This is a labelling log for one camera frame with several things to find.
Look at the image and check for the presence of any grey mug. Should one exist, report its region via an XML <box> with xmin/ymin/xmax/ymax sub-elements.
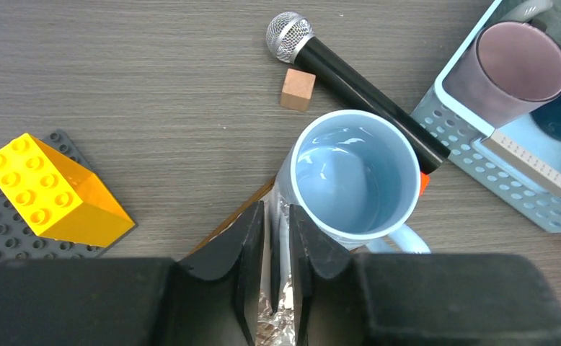
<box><xmin>495</xmin><ymin>0</ymin><xmax>561</xmax><ymax>48</ymax></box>

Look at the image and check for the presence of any light blue plastic basket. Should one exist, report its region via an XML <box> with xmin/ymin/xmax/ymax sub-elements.
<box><xmin>411</xmin><ymin>1</ymin><xmax>561</xmax><ymax>233</ymax></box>

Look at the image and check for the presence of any grey building baseplate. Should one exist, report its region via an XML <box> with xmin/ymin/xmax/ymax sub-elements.
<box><xmin>0</xmin><ymin>130</ymin><xmax>136</xmax><ymax>261</ymax></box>

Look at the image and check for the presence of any clear acrylic toothbrush holder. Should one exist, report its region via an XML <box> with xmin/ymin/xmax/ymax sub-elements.
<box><xmin>255</xmin><ymin>188</ymin><xmax>296</xmax><ymax>345</ymax></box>

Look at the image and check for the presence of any brown wooden oval tray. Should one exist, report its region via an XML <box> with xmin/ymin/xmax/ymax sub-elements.
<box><xmin>188</xmin><ymin>175</ymin><xmax>276</xmax><ymax>255</ymax></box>

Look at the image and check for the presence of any red orange block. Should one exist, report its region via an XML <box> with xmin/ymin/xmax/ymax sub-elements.
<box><xmin>419</xmin><ymin>172</ymin><xmax>430</xmax><ymax>196</ymax></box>

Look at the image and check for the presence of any mauve mug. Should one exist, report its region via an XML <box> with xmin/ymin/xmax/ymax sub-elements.
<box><xmin>443</xmin><ymin>21</ymin><xmax>561</xmax><ymax>128</ymax></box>

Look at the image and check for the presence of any black microphone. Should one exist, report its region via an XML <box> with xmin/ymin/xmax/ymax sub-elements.
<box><xmin>266</xmin><ymin>12</ymin><xmax>451</xmax><ymax>174</ymax></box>

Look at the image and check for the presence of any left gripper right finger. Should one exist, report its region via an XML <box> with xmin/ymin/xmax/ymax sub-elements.
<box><xmin>289</xmin><ymin>205</ymin><xmax>561</xmax><ymax>345</ymax></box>

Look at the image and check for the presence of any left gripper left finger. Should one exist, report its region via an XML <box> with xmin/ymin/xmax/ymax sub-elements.
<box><xmin>0</xmin><ymin>202</ymin><xmax>265</xmax><ymax>345</ymax></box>

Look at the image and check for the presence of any yellow building brick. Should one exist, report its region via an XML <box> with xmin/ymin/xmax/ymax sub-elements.
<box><xmin>0</xmin><ymin>133</ymin><xmax>136</xmax><ymax>247</ymax></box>

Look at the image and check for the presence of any light blue mug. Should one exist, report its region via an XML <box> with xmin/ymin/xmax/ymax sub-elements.
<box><xmin>274</xmin><ymin>110</ymin><xmax>430</xmax><ymax>254</ymax></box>

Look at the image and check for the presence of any small wooden cube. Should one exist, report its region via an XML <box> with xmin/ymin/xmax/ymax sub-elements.
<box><xmin>279</xmin><ymin>68</ymin><xmax>316</xmax><ymax>112</ymax></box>

